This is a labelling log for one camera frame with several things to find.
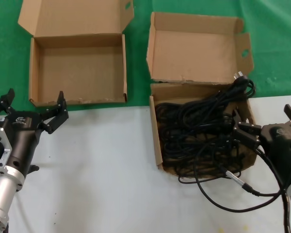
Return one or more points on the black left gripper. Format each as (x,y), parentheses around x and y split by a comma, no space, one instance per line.
(21,136)

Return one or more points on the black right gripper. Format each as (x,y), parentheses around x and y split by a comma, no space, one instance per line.
(281,148)

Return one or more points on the green table cloth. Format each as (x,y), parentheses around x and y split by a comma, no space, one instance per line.
(4,60)

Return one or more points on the open cardboard box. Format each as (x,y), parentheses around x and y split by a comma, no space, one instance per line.
(82,70)

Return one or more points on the open cardboard box torn lid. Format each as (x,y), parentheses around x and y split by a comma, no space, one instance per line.
(194,53)

